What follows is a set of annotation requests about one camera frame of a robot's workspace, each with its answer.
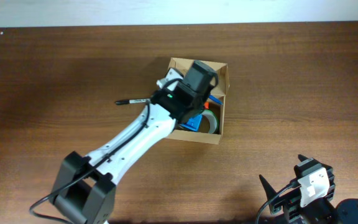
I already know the blue plastic block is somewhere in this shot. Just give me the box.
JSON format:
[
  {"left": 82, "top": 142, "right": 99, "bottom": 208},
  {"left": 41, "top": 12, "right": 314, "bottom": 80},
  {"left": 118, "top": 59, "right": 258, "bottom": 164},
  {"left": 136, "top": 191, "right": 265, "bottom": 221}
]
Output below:
[{"left": 180, "top": 114, "right": 203, "bottom": 132}]

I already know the blue ballpoint pen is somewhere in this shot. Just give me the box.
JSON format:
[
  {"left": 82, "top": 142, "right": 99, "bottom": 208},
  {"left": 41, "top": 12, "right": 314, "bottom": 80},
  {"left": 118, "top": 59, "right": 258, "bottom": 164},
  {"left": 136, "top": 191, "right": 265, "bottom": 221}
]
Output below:
[{"left": 209, "top": 95, "right": 223, "bottom": 105}]

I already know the green tape roll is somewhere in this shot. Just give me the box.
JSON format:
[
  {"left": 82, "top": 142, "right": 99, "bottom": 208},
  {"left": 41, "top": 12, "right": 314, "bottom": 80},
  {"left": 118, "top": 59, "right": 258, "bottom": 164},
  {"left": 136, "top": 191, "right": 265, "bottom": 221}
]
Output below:
[{"left": 201, "top": 110, "right": 219, "bottom": 134}]

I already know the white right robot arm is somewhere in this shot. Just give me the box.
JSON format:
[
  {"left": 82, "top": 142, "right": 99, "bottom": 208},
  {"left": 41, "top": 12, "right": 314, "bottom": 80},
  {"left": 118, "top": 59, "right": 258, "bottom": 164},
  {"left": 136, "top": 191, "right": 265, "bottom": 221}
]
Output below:
[{"left": 254, "top": 154, "right": 358, "bottom": 224}]

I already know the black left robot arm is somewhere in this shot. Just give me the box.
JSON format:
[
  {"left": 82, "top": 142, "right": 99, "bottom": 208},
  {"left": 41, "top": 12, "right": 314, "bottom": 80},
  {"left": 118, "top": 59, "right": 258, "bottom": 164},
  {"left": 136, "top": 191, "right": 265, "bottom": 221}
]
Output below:
[{"left": 49, "top": 60, "right": 219, "bottom": 224}]

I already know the brown cardboard box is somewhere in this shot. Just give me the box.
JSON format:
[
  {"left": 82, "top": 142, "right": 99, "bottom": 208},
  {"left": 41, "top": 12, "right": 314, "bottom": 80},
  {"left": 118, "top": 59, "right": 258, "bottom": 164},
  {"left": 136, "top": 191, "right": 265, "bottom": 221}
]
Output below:
[{"left": 167, "top": 60, "right": 230, "bottom": 144}]

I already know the black sharpie marker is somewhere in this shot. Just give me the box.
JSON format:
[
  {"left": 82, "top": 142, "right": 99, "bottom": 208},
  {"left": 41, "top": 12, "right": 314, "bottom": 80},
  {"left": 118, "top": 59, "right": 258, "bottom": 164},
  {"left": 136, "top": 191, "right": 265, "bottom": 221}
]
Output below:
[{"left": 115, "top": 98, "right": 149, "bottom": 106}]

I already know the black right camera cable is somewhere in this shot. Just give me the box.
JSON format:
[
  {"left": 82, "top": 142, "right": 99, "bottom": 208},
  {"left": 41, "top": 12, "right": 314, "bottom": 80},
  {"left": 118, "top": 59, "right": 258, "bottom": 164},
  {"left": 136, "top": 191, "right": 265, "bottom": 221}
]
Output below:
[{"left": 254, "top": 182, "right": 295, "bottom": 224}]

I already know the black camera cable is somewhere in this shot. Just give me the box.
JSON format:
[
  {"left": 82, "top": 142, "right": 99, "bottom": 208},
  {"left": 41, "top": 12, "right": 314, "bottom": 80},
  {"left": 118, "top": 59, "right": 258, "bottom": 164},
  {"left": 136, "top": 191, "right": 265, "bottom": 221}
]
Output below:
[
  {"left": 254, "top": 182, "right": 295, "bottom": 224},
  {"left": 29, "top": 72, "right": 219, "bottom": 224}
]

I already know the black left camera cable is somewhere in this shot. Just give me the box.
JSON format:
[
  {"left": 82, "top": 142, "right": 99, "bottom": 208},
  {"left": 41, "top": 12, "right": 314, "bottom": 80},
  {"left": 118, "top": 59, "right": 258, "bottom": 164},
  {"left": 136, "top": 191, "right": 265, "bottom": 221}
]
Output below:
[{"left": 29, "top": 72, "right": 219, "bottom": 224}]

